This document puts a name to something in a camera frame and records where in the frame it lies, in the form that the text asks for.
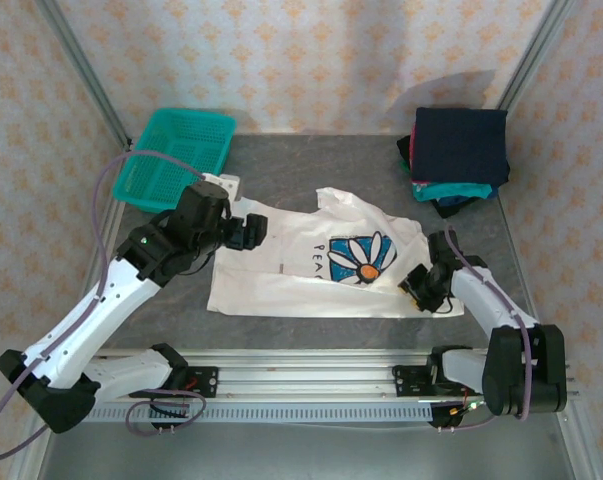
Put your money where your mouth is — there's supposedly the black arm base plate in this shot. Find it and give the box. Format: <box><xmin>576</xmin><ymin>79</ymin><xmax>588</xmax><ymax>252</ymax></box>
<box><xmin>178</xmin><ymin>366</ymin><xmax>220</xmax><ymax>399</ymax></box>
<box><xmin>393</xmin><ymin>364</ymin><xmax>435</xmax><ymax>396</ymax></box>

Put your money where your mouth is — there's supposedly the white t-shirt with daisy print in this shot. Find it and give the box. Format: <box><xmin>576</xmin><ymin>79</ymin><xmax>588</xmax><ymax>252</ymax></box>
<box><xmin>205</xmin><ymin>186</ymin><xmax>466</xmax><ymax>320</ymax></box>

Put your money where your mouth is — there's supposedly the aluminium mounting rail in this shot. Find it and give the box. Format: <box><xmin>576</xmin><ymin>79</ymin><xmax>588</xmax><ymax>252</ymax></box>
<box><xmin>93</xmin><ymin>347</ymin><xmax>580</xmax><ymax>402</ymax></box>

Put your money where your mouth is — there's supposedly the teal plastic basket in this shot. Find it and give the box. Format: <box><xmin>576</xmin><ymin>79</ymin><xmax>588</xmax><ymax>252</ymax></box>
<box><xmin>111</xmin><ymin>107</ymin><xmax>237</xmax><ymax>212</ymax></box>

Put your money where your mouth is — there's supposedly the slotted grey cable duct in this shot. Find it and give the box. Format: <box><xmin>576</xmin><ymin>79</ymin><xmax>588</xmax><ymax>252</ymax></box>
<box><xmin>88</xmin><ymin>402</ymin><xmax>435</xmax><ymax>426</ymax></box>

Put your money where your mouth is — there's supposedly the aluminium frame post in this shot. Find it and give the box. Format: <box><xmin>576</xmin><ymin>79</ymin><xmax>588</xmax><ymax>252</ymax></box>
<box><xmin>39</xmin><ymin>0</ymin><xmax>135</xmax><ymax>150</ymax></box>
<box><xmin>494</xmin><ymin>0</ymin><xmax>580</xmax><ymax>115</ymax></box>

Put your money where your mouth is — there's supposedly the teal folded t-shirt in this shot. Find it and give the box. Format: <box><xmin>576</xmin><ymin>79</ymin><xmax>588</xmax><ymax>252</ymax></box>
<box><xmin>411</xmin><ymin>179</ymin><xmax>500</xmax><ymax>204</ymax></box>

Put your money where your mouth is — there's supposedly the navy folded t-shirt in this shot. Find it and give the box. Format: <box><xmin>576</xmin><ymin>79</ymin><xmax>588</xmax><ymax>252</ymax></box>
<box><xmin>410</xmin><ymin>106</ymin><xmax>511</xmax><ymax>186</ymax></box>

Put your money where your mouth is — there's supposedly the black t-shirt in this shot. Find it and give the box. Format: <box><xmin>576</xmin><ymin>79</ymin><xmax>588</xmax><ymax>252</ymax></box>
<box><xmin>396</xmin><ymin>133</ymin><xmax>476</xmax><ymax>220</ymax></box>

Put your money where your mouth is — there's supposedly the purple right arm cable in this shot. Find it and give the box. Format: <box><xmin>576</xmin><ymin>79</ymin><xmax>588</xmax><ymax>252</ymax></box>
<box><xmin>438</xmin><ymin>224</ymin><xmax>540</xmax><ymax>434</ymax></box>

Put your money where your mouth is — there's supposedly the short purple looped cable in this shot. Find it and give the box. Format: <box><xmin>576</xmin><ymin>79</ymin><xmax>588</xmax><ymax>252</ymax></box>
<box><xmin>125</xmin><ymin>389</ymin><xmax>208</xmax><ymax>434</ymax></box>

